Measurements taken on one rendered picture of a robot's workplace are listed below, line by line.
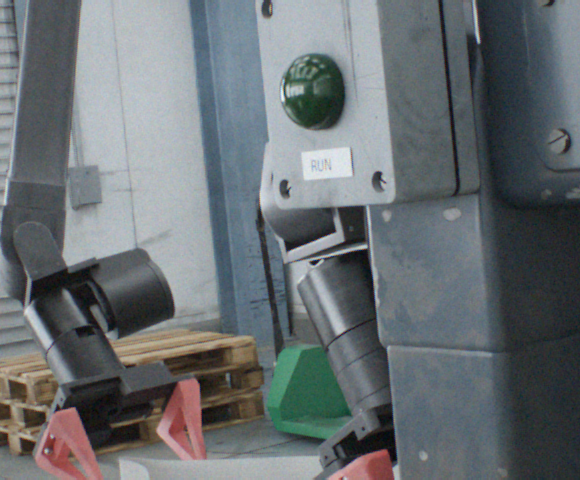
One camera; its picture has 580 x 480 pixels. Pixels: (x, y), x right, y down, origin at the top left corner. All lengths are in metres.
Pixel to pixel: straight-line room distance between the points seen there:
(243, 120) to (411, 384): 8.58
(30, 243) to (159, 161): 8.09
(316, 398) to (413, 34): 5.76
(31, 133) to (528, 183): 0.79
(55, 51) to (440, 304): 0.81
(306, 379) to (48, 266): 5.09
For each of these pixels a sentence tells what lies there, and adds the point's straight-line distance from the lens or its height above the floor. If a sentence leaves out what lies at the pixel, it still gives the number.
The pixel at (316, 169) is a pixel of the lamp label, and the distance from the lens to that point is 0.51.
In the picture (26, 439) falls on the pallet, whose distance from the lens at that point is 6.39.
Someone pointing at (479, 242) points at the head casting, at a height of 1.22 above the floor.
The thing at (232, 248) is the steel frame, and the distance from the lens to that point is 9.47.
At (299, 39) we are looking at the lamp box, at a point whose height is 1.31.
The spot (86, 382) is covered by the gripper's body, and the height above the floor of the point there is 1.10.
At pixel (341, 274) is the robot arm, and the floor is 1.19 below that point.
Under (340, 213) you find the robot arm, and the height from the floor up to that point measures 1.23.
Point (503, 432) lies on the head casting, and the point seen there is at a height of 1.15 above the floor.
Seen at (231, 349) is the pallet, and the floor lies 0.39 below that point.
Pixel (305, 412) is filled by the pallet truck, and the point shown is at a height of 0.10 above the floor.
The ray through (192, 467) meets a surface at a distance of 1.05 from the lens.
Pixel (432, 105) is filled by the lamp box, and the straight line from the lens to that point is 0.49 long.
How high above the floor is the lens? 1.26
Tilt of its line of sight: 3 degrees down
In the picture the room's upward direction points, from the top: 6 degrees counter-clockwise
